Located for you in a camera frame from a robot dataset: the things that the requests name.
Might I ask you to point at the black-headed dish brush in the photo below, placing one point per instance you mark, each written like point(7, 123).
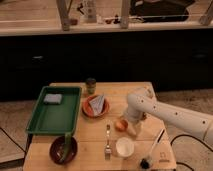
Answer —
point(146, 162)

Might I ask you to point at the orange plate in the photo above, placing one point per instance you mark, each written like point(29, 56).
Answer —
point(87, 110)

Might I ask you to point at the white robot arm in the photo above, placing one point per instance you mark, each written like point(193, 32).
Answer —
point(141, 101)

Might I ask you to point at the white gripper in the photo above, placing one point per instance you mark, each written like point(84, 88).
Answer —
point(134, 116)

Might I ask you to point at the folded grey cloth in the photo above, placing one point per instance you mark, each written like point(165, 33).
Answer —
point(97, 104)

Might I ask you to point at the silver fork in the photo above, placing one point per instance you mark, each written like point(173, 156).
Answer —
point(107, 147)

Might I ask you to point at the wooden shelf with clutter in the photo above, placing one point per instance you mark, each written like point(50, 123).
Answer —
point(40, 17)

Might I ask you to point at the orange apple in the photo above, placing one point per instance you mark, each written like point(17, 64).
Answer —
point(121, 125)

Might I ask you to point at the grey sponge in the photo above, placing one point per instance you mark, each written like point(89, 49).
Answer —
point(52, 99)

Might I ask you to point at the green utensil in bowl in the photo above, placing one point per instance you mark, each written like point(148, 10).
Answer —
point(66, 148)

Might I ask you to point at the white cup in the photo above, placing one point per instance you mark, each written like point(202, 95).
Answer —
point(124, 147)

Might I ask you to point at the purple grape bunch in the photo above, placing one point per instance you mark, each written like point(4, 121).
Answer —
point(144, 116)

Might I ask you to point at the green plastic tray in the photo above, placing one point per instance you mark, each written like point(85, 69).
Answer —
point(55, 119)

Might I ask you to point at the dark red bowl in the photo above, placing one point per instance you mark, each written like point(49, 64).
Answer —
point(57, 149)

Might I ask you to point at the dark spice jar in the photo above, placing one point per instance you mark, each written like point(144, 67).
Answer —
point(90, 85)

